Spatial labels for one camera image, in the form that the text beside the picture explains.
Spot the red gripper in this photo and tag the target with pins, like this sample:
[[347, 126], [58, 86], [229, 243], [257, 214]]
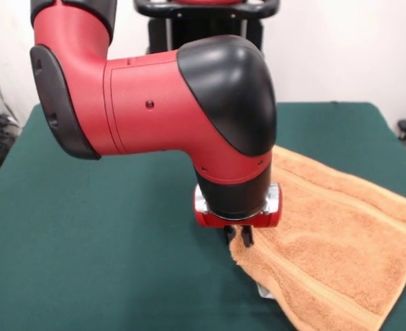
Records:
[[240, 222]]

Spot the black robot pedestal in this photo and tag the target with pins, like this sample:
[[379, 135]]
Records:
[[206, 20]]

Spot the orange terry towel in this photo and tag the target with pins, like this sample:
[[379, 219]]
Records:
[[326, 234]]

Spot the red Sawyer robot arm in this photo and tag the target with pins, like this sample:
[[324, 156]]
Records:
[[154, 103]]

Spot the dark green table cloth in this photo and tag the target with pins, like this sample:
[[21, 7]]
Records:
[[85, 241]]

